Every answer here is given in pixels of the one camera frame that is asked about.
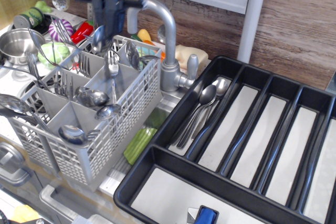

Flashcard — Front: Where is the small steel spoon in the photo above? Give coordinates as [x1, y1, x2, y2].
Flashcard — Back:
[92, 25, 110, 79]

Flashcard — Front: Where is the spoon rear basket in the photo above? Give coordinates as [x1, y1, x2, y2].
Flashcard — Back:
[125, 40, 140, 70]

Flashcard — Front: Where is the fork left of basket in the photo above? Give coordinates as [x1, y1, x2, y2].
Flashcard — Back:
[25, 52, 50, 91]

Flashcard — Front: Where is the large spoon centre basket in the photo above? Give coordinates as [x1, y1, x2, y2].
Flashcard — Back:
[77, 89, 110, 108]

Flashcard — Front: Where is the large spoon basket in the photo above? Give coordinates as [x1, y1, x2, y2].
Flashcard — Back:
[77, 89, 110, 108]
[58, 125, 88, 145]
[1, 94, 53, 134]

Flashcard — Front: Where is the small spoon centre basket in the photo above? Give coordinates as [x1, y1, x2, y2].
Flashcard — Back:
[95, 104, 121, 121]

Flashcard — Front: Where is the grey plastic cutlery basket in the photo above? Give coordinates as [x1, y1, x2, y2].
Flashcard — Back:
[6, 34, 163, 193]

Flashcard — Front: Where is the dark steel spoon in tray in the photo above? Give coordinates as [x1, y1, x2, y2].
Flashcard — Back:
[176, 84, 217, 148]

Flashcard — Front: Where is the large spoon left basket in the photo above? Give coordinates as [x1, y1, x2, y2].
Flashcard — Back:
[1, 94, 53, 134]

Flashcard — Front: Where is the large spoon front basket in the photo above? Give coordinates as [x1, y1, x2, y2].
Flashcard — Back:
[58, 125, 88, 145]

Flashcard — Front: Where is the light steel spoon in tray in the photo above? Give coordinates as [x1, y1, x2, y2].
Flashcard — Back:
[169, 77, 228, 145]

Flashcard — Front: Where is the black cutlery tray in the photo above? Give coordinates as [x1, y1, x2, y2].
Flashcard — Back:
[113, 56, 335, 223]

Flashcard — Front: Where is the blue object in tray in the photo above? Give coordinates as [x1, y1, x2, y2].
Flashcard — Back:
[186, 205, 219, 224]

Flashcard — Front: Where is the hanging steel grater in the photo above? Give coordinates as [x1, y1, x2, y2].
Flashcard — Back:
[87, 3, 94, 21]

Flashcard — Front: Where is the red toy pepper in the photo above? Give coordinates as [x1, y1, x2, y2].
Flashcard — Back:
[71, 20, 94, 44]

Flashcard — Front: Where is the yellow toy fruit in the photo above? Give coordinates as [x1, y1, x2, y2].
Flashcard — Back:
[137, 29, 151, 41]

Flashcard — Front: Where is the purple white toy vegetable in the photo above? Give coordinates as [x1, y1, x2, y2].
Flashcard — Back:
[48, 18, 74, 42]

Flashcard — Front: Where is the steel fork rear compartment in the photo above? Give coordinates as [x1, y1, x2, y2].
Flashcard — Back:
[104, 50, 119, 104]

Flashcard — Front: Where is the green toy can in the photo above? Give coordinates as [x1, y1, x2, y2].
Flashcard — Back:
[13, 7, 44, 28]

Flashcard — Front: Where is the green toy cabbage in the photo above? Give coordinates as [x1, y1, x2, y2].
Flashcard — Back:
[38, 42, 70, 69]

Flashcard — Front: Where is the beige sponge block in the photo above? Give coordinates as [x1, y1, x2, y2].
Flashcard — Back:
[175, 45, 208, 70]

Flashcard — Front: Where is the steel cooking pot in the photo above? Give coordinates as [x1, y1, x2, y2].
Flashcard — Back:
[1, 28, 46, 65]

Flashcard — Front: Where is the silver kitchen faucet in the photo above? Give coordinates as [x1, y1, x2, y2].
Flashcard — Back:
[127, 0, 198, 92]

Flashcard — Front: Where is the yellow object bottom left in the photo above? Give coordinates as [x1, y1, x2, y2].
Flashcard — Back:
[9, 205, 40, 223]

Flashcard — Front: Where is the grey metal post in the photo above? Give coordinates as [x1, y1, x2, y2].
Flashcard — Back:
[237, 0, 264, 63]

